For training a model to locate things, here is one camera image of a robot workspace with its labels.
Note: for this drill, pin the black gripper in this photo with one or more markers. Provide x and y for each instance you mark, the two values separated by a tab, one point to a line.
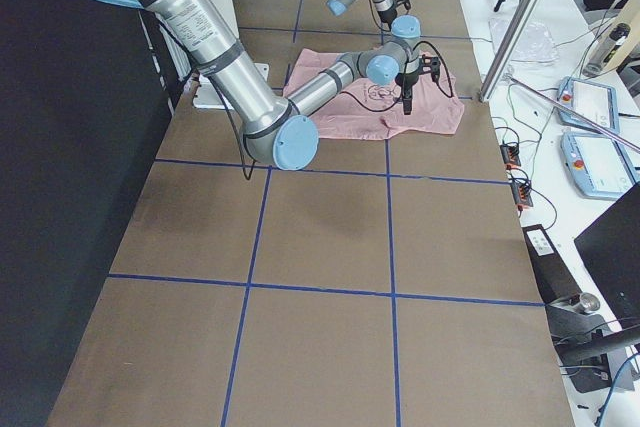
407	84
386	15

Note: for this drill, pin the long metal rod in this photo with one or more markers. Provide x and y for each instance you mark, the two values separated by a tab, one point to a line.
580	119

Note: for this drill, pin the upper orange black connector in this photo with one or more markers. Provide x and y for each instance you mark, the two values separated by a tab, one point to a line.
510	155

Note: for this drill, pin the aluminium frame post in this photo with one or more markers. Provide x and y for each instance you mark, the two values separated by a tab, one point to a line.
513	33

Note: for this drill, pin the silver knob black stand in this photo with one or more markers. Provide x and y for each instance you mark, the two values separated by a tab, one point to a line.
590	351

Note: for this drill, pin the lower orange black connector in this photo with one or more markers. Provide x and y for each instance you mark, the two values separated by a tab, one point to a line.
521	192

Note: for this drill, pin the black box with label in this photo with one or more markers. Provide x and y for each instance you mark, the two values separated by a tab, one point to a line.
553	278

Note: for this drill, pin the clear plastic bag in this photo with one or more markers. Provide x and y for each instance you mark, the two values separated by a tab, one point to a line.
535	45

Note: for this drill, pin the teach pendant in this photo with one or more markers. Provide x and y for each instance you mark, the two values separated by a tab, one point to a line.
599	166
597	102

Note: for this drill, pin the lower teach pendant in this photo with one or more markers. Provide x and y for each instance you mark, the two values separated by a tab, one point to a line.
599	166

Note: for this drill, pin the pink Snoopy t-shirt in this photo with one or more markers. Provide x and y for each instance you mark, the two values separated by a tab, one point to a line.
367	111

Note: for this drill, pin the orange black connector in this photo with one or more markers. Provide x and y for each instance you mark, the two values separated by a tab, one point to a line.
521	192
510	155

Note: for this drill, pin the upper teach pendant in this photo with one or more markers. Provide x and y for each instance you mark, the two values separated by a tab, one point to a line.
597	102

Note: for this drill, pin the black monitor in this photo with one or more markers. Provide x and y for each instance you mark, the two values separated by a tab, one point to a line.
609	249

